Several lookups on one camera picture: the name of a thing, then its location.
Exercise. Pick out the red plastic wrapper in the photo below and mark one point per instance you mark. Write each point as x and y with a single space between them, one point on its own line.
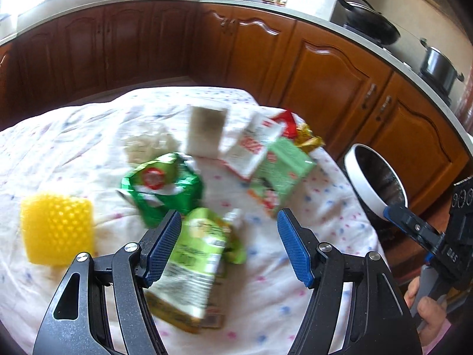
286 124

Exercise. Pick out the white tissue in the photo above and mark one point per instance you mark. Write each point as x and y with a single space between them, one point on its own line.
149 142

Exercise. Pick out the wooden kitchen cabinet unit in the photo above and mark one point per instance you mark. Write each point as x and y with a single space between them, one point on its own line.
147 44

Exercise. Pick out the yellow bumpy sponge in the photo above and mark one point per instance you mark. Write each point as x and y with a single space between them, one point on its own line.
57 227

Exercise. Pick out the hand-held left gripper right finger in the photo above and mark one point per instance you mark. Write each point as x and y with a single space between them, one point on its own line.
293 247

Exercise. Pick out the red and white packet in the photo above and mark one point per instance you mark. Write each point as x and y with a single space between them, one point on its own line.
249 148

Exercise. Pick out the black wok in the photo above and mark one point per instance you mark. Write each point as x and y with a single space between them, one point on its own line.
373 22

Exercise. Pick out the person's right hand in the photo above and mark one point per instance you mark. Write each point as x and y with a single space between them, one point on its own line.
428 308

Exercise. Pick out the person's right forearm pink sleeve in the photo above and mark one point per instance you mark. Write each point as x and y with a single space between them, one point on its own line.
438 340

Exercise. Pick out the plastic film covered door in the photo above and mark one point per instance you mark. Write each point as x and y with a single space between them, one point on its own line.
466 107

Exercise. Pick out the gold foil wrapper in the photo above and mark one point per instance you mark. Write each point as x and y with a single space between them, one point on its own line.
308 138

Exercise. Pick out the wooden cabinet door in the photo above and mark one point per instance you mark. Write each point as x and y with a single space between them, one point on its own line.
417 137
262 51
332 81

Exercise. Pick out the white rimmed trash bin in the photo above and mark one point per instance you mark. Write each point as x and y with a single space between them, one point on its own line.
377 177

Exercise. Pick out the green printed carton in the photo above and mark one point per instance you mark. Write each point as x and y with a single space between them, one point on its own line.
282 170

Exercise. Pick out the white spotted blanket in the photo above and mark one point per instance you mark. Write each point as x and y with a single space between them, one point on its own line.
74 137

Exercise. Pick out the white beige small box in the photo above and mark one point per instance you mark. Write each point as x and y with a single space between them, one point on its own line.
206 131

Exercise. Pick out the dark steel cooking pot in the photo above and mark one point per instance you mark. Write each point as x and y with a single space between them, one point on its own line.
439 64

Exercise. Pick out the green foil wrapper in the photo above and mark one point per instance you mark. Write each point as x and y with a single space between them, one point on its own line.
162 188

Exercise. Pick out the green spouted juice pouch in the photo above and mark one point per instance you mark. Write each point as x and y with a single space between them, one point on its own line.
196 251

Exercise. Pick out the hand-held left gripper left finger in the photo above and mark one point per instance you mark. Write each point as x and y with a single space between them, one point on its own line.
162 247

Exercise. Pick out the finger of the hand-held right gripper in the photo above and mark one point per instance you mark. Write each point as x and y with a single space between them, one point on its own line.
410 223

